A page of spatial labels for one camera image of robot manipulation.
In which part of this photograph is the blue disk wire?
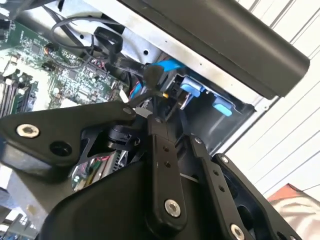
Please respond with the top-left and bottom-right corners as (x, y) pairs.
(143, 58), (187, 121)

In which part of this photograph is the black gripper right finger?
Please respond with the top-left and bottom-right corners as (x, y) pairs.
(179, 109), (302, 240)

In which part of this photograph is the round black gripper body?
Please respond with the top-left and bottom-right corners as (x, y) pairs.
(39, 161), (221, 240)

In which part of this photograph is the hard disk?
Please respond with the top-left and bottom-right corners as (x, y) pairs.
(159, 72), (235, 118)

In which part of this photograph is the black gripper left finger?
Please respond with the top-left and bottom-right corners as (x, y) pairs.
(0, 96), (188, 230)

